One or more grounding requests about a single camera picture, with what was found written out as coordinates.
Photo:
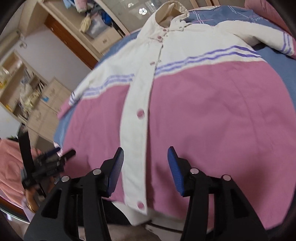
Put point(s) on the yellow cloth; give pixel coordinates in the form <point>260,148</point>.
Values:
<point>85,24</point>

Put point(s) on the blue plaid bed sheet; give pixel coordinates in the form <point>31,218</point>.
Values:
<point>281,63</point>

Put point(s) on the wooden bookshelf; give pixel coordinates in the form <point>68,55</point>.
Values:
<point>23,88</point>

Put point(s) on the clear plastic storage box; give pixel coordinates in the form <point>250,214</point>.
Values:
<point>96,28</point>

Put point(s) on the wooden side cabinet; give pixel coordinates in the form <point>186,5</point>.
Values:
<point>43,119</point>

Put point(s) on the brown wooden door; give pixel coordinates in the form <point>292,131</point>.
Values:
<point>58,30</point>

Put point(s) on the sliding door wardrobe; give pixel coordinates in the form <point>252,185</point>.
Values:
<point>122,18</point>

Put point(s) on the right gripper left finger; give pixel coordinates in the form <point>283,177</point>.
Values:
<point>77,201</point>

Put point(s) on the rolled pink quilt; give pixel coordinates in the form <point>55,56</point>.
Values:
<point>266,10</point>

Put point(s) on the person's left hand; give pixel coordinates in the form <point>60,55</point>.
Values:
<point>37,193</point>

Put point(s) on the cream and pink hooded jacket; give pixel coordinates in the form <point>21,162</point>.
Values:
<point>201,88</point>

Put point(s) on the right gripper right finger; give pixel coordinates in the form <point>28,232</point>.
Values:
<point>218,209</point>

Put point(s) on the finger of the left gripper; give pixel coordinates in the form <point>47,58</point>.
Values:
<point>52,152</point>
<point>68,155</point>

